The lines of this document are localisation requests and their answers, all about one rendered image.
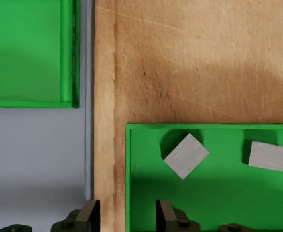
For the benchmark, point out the green bin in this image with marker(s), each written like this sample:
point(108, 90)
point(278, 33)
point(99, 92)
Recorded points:
point(220, 189)
point(39, 58)

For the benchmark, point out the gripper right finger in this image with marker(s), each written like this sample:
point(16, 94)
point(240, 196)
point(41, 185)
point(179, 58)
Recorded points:
point(175, 220)

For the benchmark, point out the grey shelf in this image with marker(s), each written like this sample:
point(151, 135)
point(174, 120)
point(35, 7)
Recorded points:
point(44, 151)

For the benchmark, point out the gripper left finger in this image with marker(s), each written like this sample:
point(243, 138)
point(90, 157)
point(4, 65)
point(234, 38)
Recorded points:
point(87, 219)

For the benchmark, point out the grey rectangular block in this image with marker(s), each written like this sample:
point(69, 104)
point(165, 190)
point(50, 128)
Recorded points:
point(185, 154)
point(263, 155)

